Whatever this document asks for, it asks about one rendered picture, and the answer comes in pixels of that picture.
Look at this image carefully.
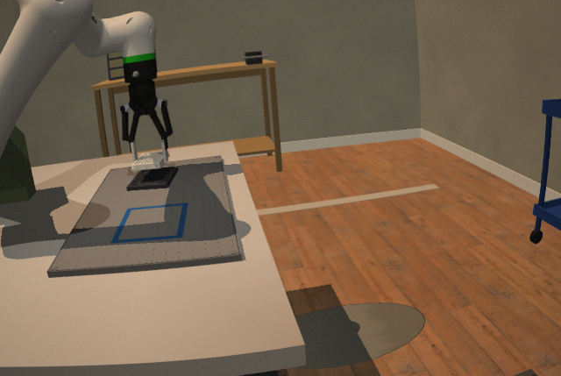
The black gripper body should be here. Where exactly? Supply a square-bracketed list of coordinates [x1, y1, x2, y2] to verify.
[128, 81, 158, 116]

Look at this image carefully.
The blue tape outline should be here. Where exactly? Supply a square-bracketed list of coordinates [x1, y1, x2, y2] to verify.
[111, 202, 188, 243]

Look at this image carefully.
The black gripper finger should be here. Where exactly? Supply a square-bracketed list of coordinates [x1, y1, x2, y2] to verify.
[120, 104, 140, 162]
[144, 99, 173, 163]

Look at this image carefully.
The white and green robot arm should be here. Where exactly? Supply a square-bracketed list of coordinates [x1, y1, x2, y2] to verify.
[0, 0, 157, 159]

